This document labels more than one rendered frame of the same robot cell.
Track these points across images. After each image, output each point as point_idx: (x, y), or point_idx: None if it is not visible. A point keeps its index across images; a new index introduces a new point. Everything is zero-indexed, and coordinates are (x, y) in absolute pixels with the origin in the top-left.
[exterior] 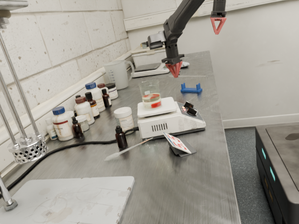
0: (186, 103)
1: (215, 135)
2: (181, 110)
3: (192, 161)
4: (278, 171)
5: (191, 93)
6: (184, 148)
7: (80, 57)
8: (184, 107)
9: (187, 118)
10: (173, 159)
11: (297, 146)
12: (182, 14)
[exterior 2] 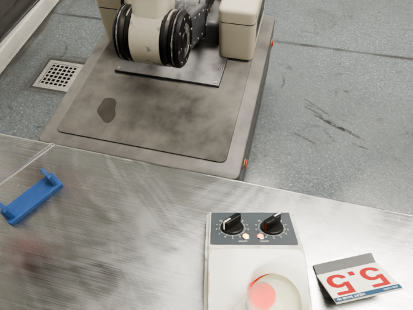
0: (229, 225)
1: (313, 210)
2: (274, 242)
3: (397, 266)
4: (176, 165)
5: (51, 202)
6: (371, 270)
7: None
8: (238, 232)
9: (300, 238)
10: (391, 299)
11: (133, 119)
12: (4, 34)
